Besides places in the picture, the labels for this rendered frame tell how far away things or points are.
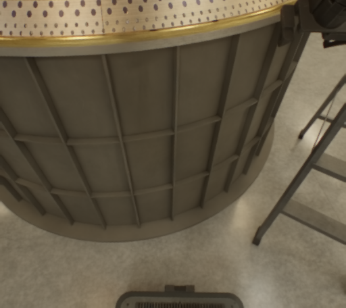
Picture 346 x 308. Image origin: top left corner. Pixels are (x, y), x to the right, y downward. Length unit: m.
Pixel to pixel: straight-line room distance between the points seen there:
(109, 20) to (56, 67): 0.20
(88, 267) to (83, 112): 0.95
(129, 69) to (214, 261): 1.13
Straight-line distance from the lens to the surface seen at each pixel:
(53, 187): 1.35
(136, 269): 1.54
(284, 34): 0.54
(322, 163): 1.24
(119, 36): 0.67
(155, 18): 0.70
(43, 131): 1.00
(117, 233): 1.58
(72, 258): 1.63
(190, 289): 1.27
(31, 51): 0.72
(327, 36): 0.56
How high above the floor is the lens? 1.48
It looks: 48 degrees down
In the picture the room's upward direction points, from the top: 1 degrees clockwise
